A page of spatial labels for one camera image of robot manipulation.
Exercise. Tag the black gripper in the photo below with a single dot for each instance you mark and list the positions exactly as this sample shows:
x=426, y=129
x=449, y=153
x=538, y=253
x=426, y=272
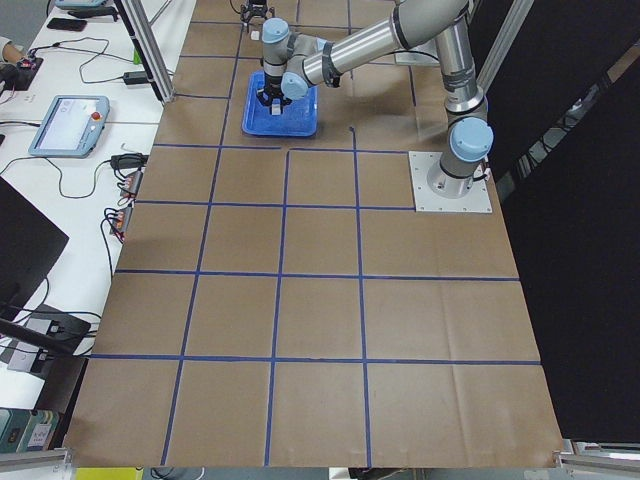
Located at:
x=273, y=91
x=253, y=14

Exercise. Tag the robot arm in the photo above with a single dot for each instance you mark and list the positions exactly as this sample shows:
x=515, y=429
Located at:
x=294, y=62

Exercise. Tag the blue plastic tray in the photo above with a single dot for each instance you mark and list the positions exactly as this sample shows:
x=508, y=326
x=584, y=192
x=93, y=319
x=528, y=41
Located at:
x=300, y=121

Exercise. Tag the person hand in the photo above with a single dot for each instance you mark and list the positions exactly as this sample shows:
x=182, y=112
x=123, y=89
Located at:
x=10, y=52

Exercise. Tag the black power adapter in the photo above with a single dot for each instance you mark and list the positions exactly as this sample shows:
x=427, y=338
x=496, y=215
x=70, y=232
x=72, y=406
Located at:
x=135, y=78

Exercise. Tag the black smartphone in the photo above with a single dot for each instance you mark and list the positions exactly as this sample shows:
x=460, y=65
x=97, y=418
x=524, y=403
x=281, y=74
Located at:
x=66, y=24

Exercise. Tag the teach pendant tablet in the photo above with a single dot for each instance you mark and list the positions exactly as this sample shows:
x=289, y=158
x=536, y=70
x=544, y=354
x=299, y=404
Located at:
x=71, y=127

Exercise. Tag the black monitor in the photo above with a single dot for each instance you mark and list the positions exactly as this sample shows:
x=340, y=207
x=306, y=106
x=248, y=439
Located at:
x=30, y=246

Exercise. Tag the aluminium frame post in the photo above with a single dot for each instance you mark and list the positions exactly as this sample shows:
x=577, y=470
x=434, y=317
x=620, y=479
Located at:
x=141, y=34

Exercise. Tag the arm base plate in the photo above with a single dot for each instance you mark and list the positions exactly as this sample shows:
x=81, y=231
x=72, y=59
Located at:
x=436, y=192

